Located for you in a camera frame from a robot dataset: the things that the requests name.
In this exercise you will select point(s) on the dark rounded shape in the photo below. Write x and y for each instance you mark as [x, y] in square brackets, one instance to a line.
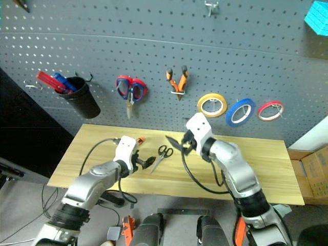
[148, 230]
[211, 232]

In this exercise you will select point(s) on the red and blue scissors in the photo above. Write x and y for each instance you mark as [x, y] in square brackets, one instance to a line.
[131, 89]

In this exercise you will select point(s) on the silver double prong pegboard hook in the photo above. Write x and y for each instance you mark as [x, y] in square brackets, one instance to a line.
[211, 6]

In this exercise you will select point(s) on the black cabinet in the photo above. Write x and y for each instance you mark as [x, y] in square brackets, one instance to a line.
[25, 133]

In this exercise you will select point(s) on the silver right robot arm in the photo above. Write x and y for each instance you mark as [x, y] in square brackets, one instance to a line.
[238, 171]

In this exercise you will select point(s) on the orange and black pliers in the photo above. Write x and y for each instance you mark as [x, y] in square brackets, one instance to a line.
[176, 82]

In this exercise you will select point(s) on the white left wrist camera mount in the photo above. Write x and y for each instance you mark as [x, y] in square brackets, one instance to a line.
[125, 151]

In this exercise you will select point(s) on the orange tool on floor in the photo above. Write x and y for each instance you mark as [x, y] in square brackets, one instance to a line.
[128, 226]

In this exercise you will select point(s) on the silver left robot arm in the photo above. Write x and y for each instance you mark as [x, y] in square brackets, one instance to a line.
[87, 184]

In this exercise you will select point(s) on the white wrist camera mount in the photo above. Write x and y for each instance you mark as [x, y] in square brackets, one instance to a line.
[201, 128]
[125, 151]

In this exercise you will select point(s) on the black pegboard hook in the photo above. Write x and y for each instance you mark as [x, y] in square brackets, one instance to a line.
[89, 77]

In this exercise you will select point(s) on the cardboard box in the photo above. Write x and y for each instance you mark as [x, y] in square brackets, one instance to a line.
[311, 174]

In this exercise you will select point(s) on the red tape roll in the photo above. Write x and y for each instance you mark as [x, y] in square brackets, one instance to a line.
[264, 106]

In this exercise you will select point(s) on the small grey box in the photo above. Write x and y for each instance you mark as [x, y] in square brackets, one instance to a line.
[114, 233]

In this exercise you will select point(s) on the yellow tape roll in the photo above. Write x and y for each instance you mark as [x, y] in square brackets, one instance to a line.
[203, 98]

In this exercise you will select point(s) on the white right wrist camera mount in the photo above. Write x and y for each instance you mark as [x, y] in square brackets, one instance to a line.
[201, 128]

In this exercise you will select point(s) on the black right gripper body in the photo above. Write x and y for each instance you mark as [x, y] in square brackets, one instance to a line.
[189, 139]

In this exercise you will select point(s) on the cyan box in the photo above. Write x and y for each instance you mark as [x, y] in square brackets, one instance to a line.
[317, 18]

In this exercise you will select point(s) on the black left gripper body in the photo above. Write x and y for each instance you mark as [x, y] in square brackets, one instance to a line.
[137, 161]

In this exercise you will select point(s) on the black scissors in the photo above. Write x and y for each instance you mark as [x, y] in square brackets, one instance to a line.
[164, 152]

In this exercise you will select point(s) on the black power strip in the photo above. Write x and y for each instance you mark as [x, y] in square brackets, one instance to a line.
[111, 197]

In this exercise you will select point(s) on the blue tape roll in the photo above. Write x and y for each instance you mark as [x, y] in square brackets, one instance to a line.
[232, 112]

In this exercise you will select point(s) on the grey perforated pegboard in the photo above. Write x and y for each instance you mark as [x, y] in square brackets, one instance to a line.
[164, 46]

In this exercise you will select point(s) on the black cup holder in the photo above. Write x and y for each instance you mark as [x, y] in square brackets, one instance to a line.
[82, 98]

